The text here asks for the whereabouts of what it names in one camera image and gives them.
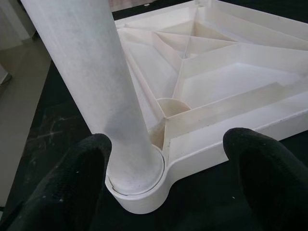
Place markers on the white plastic table leg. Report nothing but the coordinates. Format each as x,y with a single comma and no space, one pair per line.
96,84

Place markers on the white plastic table top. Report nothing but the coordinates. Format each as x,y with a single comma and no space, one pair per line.
216,84

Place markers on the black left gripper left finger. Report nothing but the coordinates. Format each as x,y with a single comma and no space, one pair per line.
62,190

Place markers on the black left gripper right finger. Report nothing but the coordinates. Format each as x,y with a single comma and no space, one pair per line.
272,183

